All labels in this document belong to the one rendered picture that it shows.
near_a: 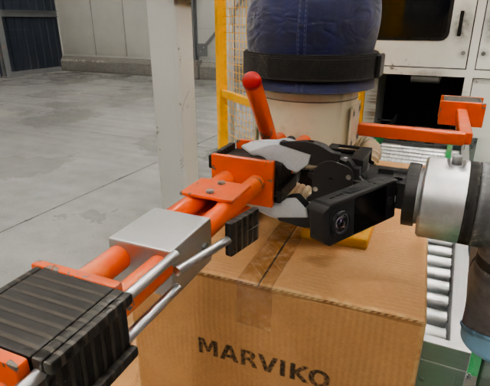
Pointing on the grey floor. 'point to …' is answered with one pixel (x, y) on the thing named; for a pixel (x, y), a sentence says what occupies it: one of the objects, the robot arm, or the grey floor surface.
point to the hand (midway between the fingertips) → (247, 176)
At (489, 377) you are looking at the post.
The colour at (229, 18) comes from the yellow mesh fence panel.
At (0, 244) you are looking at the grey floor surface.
